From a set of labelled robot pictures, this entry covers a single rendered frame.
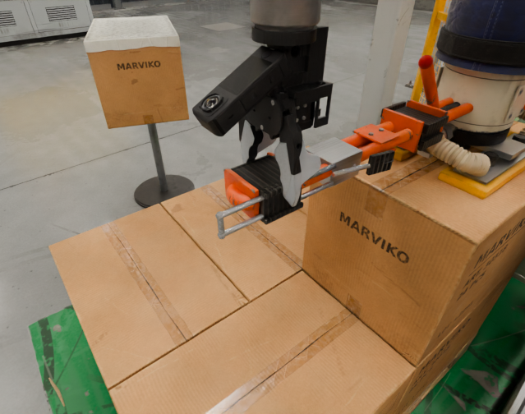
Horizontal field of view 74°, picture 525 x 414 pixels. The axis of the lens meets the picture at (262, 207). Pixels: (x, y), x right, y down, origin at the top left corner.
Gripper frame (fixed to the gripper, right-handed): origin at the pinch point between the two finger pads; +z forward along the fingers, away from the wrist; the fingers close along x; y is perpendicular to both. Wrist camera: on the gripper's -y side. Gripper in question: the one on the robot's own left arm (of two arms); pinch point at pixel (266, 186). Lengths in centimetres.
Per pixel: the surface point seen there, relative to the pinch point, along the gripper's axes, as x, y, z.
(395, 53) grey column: 95, 171, 24
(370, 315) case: -6, 30, 48
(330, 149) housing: 0.7, 13.3, -1.4
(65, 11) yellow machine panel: 728, 121, 68
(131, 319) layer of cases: 34, -18, 53
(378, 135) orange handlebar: -0.4, 23.7, -1.3
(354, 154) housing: -2.6, 15.1, -1.3
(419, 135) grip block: -3.7, 31.2, -0.3
